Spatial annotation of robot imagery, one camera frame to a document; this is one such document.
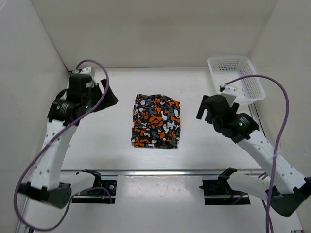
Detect orange camouflage shorts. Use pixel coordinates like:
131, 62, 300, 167
131, 94, 181, 149

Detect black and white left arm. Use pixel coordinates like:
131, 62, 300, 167
18, 74, 118, 209

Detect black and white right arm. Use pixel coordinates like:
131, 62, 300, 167
196, 95, 311, 217

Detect white perforated plastic basket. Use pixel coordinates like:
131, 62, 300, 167
207, 55, 267, 105

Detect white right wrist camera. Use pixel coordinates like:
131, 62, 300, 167
220, 85, 238, 107

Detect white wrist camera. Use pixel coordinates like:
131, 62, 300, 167
73, 66, 95, 83
220, 85, 238, 107

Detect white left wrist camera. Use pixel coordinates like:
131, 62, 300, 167
73, 66, 95, 83

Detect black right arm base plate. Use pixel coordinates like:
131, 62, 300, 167
199, 179, 251, 206

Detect aluminium table edge rail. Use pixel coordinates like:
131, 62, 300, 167
61, 169, 263, 176

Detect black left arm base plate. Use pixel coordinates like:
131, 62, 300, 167
72, 176, 118, 204

